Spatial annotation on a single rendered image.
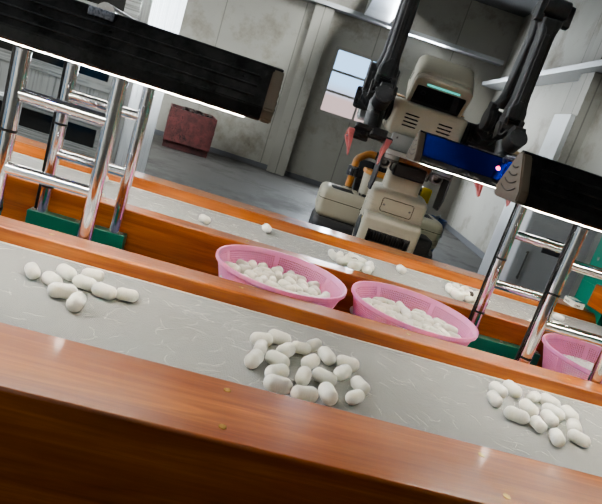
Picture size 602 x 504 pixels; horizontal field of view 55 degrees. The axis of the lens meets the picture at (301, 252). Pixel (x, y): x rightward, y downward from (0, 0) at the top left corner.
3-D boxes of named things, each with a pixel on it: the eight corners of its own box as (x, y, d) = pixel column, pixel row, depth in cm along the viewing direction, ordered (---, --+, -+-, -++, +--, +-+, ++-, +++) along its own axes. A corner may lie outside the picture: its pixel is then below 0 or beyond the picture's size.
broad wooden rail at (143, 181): (-5, 194, 165) (7, 131, 161) (556, 354, 189) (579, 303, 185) (-26, 201, 154) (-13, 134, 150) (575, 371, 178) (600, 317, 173)
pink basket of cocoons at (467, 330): (316, 313, 123) (330, 273, 121) (412, 326, 136) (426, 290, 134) (380, 379, 101) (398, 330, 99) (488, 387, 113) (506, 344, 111)
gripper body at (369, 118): (387, 136, 176) (393, 115, 178) (355, 126, 175) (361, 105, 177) (381, 144, 182) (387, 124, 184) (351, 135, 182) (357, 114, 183)
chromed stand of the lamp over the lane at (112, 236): (56, 210, 136) (97, 18, 126) (139, 233, 139) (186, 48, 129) (23, 227, 118) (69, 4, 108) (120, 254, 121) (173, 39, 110)
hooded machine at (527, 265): (555, 330, 486) (623, 181, 455) (492, 311, 482) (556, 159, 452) (526, 305, 551) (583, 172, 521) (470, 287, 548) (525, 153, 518)
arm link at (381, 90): (396, 90, 185) (370, 81, 185) (406, 71, 174) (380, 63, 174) (387, 122, 182) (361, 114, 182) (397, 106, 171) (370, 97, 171)
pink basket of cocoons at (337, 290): (210, 275, 126) (221, 234, 124) (325, 307, 129) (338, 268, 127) (195, 320, 100) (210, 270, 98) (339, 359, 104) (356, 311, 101)
